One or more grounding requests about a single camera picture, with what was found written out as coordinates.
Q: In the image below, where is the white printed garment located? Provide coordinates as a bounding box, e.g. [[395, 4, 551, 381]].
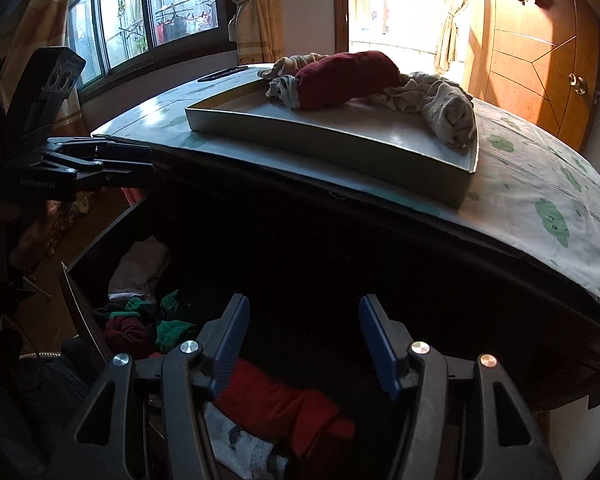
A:
[[204, 403, 288, 479]]

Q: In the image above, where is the dark framed window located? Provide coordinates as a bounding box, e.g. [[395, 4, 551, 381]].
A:
[[67, 0, 236, 102]]

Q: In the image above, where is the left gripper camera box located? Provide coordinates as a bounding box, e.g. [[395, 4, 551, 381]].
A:
[[6, 47, 86, 146]]

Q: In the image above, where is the beige balcony curtain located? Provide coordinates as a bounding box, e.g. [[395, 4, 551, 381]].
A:
[[434, 0, 469, 75]]

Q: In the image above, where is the orange wooden door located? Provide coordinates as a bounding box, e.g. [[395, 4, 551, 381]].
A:
[[464, 0, 600, 152]]

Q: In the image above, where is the tan beige underwear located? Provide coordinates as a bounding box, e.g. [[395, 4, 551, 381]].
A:
[[258, 52, 325, 81]]

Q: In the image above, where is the bright red garment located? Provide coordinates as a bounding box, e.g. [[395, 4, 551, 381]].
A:
[[214, 359, 355, 458]]

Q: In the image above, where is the black remote control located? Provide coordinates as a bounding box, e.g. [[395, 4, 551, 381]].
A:
[[197, 65, 249, 82]]

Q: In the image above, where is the shallow grey cardboard tray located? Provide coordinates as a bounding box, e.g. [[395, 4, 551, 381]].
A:
[[185, 80, 479, 209]]

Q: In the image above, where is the green garment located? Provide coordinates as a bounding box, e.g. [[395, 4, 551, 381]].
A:
[[105, 290, 195, 359]]

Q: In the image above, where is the brass door knob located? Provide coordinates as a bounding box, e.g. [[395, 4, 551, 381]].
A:
[[568, 73, 588, 96]]

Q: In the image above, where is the dark red underwear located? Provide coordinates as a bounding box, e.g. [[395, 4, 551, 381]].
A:
[[296, 51, 401, 110]]

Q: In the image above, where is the beige window curtain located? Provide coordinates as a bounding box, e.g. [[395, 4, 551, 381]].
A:
[[227, 0, 284, 64]]

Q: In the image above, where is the pale pink underwear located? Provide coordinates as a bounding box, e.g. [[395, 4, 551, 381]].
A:
[[108, 237, 168, 304]]

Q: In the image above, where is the red maroon underwear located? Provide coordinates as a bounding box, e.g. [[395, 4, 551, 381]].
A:
[[105, 316, 148, 356]]

